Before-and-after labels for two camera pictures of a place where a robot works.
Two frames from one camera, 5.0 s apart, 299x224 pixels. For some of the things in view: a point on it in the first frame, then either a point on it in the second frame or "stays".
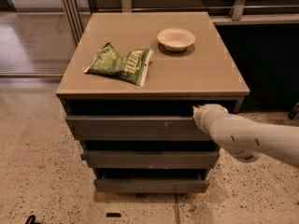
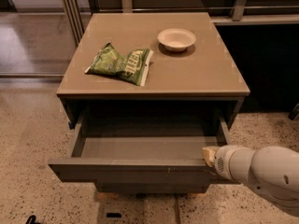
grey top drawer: [135, 128] → [140, 160]
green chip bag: [133, 66] stays
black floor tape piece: [113, 215] stays
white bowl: [177, 39] stays
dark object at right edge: [294, 112] stays
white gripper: [207, 115] → [222, 161]
